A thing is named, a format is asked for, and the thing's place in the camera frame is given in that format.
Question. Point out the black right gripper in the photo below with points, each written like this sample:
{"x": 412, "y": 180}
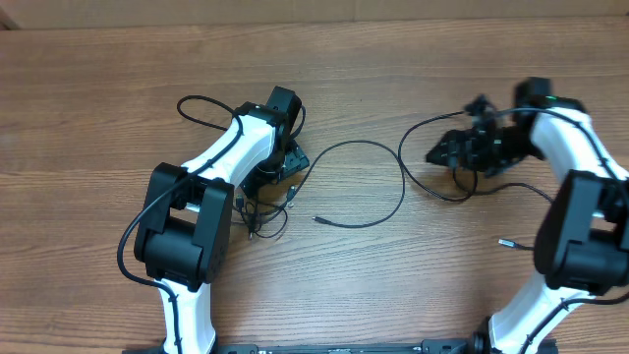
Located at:
{"x": 468, "y": 148}

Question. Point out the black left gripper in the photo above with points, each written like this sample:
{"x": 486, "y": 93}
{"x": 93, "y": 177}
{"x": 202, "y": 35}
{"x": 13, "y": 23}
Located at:
{"x": 296, "y": 161}

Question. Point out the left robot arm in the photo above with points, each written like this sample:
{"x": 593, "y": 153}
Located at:
{"x": 184, "y": 227}

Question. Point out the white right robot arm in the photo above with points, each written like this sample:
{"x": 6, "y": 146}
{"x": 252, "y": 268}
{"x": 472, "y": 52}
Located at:
{"x": 581, "y": 249}

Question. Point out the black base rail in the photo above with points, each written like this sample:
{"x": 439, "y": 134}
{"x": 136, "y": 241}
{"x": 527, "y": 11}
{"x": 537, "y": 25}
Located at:
{"x": 426, "y": 346}

